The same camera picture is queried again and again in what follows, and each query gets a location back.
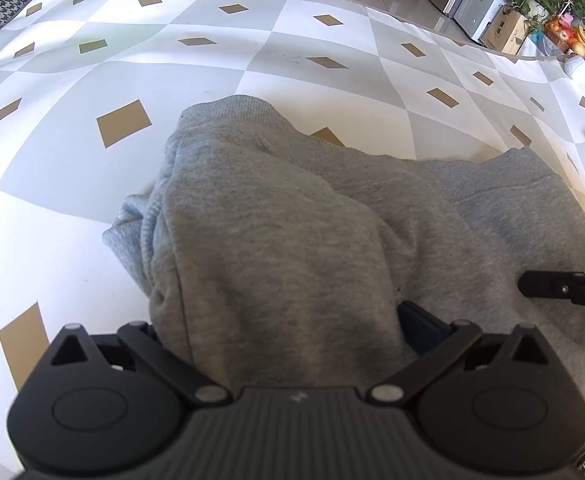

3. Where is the grey hoodie green face print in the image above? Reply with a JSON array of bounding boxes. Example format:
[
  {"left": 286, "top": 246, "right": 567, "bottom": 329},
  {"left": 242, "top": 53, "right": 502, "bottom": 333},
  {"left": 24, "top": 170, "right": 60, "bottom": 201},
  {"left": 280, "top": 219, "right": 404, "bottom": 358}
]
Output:
[{"left": 104, "top": 96, "right": 585, "bottom": 395}]

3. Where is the white grey diamond tablecloth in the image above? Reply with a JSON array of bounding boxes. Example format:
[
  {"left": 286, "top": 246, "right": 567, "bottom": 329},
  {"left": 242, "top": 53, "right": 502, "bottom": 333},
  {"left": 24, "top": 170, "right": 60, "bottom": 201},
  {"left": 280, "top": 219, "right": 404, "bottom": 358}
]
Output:
[{"left": 0, "top": 0, "right": 585, "bottom": 479}]

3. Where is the fruit plate with bananas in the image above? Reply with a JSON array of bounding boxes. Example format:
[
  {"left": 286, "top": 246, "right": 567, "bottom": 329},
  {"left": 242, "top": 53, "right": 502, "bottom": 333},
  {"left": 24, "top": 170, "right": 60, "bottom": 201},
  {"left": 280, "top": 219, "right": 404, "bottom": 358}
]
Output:
[{"left": 544, "top": 13, "right": 585, "bottom": 56}]

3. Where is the cardboard box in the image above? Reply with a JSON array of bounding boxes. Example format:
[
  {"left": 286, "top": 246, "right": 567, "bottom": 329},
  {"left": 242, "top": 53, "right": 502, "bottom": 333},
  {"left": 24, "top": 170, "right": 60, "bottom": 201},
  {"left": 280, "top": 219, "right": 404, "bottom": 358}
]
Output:
[{"left": 480, "top": 4, "right": 527, "bottom": 55}]

